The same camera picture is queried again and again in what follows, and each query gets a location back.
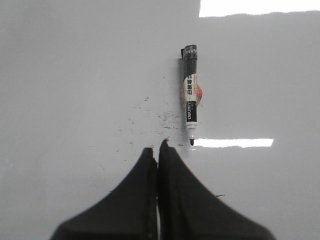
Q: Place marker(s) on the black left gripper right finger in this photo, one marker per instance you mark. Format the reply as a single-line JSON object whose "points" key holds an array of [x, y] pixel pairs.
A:
{"points": [[189, 211]]}

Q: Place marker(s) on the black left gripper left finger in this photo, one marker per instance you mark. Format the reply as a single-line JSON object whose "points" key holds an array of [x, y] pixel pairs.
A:
{"points": [[129, 212]]}

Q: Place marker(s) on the black whiteboard marker pen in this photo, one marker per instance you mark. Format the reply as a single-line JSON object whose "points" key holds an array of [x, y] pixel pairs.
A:
{"points": [[191, 92]]}

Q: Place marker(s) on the white whiteboard with aluminium frame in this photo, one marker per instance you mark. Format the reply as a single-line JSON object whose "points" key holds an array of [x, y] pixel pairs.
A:
{"points": [[85, 85]]}

